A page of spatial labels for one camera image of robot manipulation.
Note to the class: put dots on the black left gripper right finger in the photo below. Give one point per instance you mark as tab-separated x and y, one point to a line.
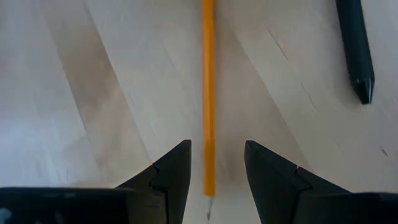
270	180

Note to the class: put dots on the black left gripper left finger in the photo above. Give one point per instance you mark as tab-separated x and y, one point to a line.
174	174

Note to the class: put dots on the long black pen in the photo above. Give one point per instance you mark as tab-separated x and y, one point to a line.
354	46

